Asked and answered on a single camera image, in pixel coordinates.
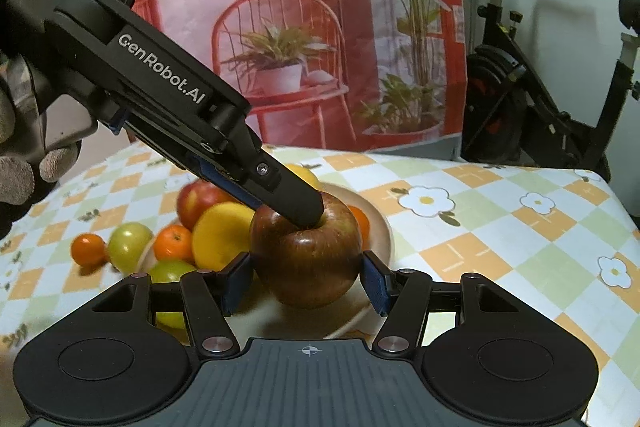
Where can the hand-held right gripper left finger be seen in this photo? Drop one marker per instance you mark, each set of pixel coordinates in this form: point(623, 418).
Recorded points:
point(237, 279)

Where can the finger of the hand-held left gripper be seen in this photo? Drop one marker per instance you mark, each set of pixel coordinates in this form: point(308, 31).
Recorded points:
point(285, 192)

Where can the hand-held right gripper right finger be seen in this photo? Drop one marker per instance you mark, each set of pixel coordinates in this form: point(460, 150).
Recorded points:
point(375, 282)

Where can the large yellow lemon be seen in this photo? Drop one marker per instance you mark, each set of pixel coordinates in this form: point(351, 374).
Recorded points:
point(220, 237)

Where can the beige round plate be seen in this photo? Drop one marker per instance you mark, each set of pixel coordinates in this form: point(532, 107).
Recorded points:
point(330, 322)

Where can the dark red apple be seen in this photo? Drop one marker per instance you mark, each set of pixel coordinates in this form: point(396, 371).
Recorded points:
point(305, 262)

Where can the person's left hand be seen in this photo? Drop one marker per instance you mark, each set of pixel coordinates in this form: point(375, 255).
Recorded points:
point(15, 179)

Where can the yellow citrus fruit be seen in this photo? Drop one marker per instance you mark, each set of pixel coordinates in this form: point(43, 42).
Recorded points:
point(305, 177)

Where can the bright green apple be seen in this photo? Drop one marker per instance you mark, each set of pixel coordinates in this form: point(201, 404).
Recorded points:
point(170, 272)

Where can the bright red apple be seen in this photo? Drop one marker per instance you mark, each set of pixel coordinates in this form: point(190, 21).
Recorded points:
point(200, 202)

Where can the pale green apple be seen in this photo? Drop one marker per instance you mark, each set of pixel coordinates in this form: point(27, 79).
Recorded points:
point(129, 247)

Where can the checkered floral tablecloth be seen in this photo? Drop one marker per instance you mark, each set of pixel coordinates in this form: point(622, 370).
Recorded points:
point(500, 232)

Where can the black exercise bike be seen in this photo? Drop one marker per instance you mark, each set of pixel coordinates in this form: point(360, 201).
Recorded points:
point(500, 107)

